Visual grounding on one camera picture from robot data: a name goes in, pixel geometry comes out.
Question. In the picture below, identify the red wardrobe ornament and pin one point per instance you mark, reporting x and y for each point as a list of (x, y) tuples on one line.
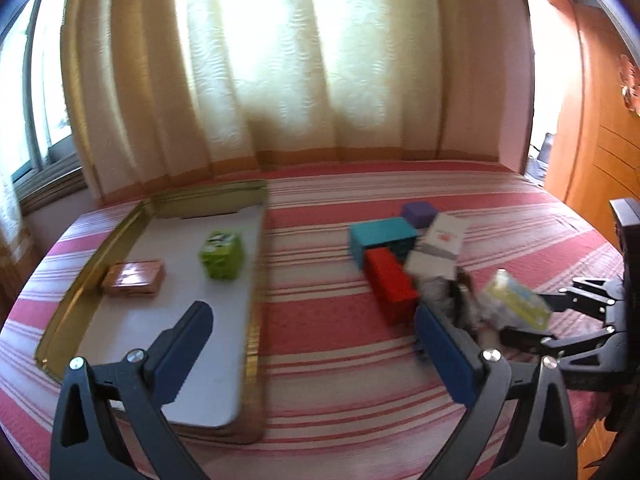
[(630, 82)]

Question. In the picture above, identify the tall white box red stamp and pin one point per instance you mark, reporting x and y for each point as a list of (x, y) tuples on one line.
[(444, 237)]

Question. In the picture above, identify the white orange lace curtain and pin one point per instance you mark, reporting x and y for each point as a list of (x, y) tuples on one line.
[(10, 225)]

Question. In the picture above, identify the black white crumpled packet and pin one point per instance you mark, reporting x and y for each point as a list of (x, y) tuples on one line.
[(462, 305)]

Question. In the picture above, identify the teal box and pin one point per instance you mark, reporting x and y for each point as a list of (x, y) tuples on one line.
[(382, 235)]

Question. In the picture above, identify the green cube box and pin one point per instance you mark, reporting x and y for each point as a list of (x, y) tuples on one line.
[(221, 256)]

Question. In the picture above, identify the yellow green snack packet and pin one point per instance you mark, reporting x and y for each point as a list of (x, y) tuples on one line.
[(515, 300)]

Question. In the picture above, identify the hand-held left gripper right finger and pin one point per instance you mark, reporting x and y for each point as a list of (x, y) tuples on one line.
[(445, 355)]

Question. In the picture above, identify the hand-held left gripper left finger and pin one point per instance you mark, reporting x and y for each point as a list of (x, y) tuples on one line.
[(182, 355)]

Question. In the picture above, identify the wooden wardrobe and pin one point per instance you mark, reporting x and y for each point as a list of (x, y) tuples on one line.
[(600, 125)]

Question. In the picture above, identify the window sill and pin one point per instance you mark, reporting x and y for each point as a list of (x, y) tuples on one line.
[(50, 185)]

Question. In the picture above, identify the window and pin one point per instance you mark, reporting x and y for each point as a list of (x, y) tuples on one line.
[(35, 85)]

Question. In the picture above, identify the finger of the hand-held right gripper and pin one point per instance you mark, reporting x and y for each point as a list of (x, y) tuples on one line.
[(550, 342), (585, 297)]

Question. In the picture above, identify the cream patterned curtain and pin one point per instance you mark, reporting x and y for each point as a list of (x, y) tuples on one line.
[(300, 70)]

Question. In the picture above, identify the copper flat box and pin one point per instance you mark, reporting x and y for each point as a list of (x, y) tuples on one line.
[(134, 277)]

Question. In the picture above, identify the dark object beside wardrobe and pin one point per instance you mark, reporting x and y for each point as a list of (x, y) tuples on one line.
[(542, 157)]

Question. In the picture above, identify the small white box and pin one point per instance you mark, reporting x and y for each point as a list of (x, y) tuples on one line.
[(431, 265)]

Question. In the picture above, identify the gold metal tray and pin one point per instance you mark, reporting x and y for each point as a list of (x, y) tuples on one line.
[(210, 340)]

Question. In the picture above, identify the purple cube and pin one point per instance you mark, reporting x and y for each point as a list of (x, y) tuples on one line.
[(419, 212)]

